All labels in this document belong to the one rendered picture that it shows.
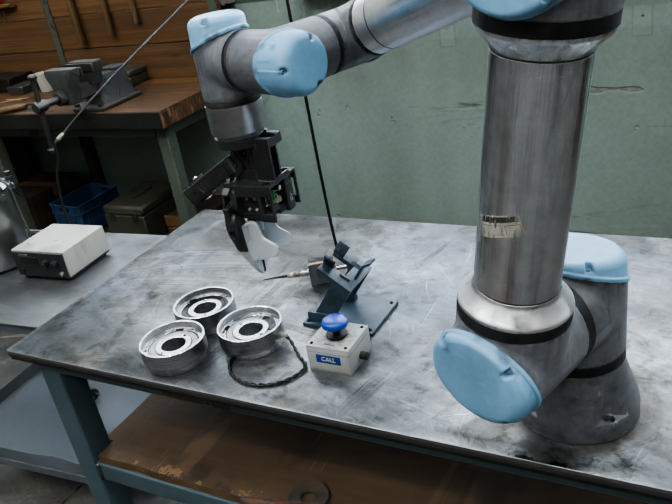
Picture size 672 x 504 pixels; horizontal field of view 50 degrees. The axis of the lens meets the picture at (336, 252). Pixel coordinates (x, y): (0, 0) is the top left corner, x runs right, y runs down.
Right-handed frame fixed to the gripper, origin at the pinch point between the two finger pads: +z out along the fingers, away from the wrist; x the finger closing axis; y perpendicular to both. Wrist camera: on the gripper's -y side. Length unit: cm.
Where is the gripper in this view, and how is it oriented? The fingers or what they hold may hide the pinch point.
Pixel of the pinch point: (257, 263)
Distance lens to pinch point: 107.0
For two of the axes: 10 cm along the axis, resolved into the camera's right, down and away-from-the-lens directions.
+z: 1.6, 8.8, 4.4
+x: 4.3, -4.6, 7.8
